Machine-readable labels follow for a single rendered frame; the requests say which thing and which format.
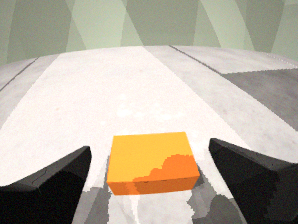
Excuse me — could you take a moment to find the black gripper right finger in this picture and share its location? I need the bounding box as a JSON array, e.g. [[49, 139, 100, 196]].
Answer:
[[208, 137, 298, 224]]

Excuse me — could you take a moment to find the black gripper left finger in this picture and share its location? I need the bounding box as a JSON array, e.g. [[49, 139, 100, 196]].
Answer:
[[0, 145, 93, 224]]

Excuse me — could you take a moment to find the orange block with dark panel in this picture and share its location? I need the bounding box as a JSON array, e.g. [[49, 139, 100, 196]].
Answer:
[[106, 131, 200, 196]]

